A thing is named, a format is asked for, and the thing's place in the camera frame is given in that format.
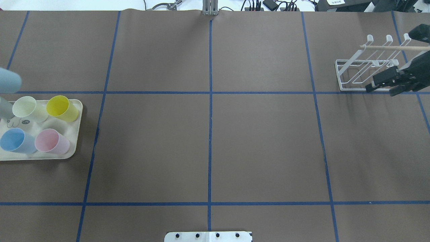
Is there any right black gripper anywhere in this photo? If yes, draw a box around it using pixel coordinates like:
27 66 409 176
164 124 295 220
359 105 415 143
365 24 430 96

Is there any grey plastic cup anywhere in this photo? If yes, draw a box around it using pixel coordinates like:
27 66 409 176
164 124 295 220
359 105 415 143
0 97 15 120

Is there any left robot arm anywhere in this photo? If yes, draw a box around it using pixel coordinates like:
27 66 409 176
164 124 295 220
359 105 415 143
0 68 23 93

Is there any yellow plastic cup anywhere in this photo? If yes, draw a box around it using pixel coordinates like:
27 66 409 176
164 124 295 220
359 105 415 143
46 95 79 122

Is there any pink plastic cup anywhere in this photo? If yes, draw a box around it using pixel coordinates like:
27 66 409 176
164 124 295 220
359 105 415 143
34 128 71 155

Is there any pale green plastic cup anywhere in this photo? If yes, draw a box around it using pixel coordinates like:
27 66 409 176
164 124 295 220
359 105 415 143
12 96 49 123

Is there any blue plastic cup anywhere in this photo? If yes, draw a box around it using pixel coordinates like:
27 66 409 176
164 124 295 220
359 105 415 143
0 128 37 154

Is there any white mounting plate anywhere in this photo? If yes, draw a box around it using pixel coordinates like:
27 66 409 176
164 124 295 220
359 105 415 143
164 231 253 242

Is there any cream plastic tray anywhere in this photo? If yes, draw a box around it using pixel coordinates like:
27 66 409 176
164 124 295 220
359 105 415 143
0 99 83 161

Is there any white wire cup rack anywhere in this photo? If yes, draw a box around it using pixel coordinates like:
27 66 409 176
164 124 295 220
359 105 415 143
334 33 429 91

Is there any aluminium frame post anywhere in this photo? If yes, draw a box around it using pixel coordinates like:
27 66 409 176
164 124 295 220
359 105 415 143
202 0 219 15

